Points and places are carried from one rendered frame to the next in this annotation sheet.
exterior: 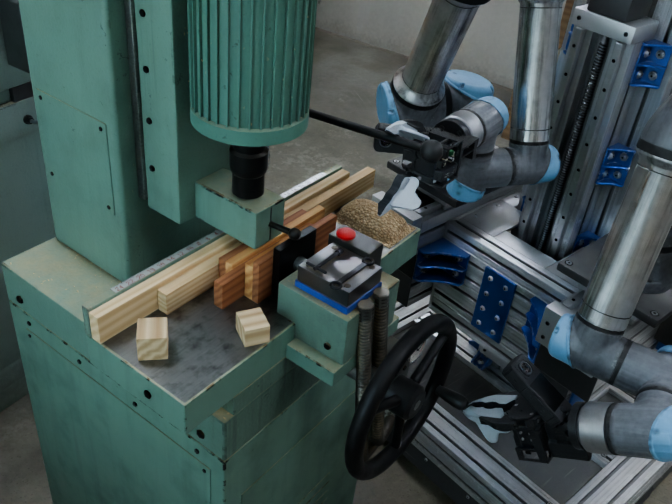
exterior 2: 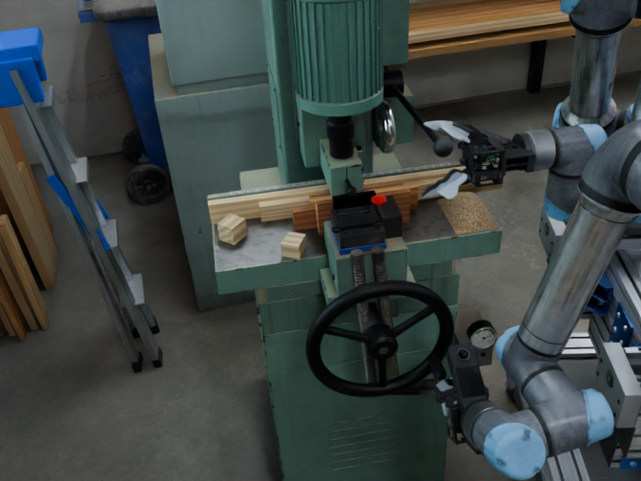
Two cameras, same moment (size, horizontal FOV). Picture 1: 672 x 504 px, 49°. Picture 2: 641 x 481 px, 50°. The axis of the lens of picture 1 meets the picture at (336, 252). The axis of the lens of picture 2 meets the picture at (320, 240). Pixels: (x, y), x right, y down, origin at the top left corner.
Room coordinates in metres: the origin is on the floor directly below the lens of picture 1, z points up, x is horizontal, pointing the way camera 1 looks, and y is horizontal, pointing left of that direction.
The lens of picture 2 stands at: (0.11, -0.79, 1.74)
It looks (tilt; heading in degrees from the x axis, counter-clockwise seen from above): 35 degrees down; 49
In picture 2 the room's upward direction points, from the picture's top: 4 degrees counter-clockwise
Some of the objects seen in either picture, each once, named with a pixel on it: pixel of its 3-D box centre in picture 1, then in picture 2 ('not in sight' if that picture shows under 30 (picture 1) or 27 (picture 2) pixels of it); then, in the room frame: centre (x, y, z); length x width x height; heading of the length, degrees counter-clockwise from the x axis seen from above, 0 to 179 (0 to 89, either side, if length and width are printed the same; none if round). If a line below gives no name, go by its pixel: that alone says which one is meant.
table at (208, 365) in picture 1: (295, 300); (356, 246); (0.95, 0.06, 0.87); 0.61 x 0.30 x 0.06; 146
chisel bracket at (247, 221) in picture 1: (239, 210); (341, 168); (1.02, 0.17, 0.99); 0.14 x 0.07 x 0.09; 56
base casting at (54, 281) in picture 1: (197, 294); (336, 231); (1.08, 0.25, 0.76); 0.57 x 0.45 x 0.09; 56
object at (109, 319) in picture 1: (239, 243); (343, 194); (1.02, 0.16, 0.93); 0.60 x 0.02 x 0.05; 146
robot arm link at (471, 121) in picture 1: (458, 136); (534, 151); (1.19, -0.19, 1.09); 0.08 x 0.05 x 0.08; 56
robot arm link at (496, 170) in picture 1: (476, 169); (573, 192); (1.26, -0.25, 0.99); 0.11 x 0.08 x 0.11; 111
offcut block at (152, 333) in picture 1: (152, 338); (232, 229); (0.77, 0.25, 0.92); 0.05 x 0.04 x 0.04; 14
